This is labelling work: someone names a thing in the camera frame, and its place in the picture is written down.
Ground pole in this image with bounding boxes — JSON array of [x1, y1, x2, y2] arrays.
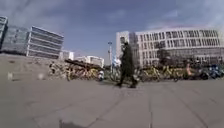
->
[[107, 41, 114, 73]]

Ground person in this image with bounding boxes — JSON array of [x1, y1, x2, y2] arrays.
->
[[115, 41, 139, 89]]

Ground distant pale buildings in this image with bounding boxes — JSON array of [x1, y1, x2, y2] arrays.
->
[[59, 49, 106, 69]]

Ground row of parked bicycles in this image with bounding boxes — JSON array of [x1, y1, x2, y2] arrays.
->
[[49, 59, 224, 83]]

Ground grey paved plaza ground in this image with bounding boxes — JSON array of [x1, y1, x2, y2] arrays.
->
[[0, 78, 224, 128]]

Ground white building with window rows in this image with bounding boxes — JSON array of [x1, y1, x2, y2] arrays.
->
[[115, 28, 224, 69]]

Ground grey building with balcony bands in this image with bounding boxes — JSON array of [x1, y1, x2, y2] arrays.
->
[[0, 15, 65, 60]]

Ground grey stone steps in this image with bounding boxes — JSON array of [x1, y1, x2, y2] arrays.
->
[[0, 53, 68, 82]]

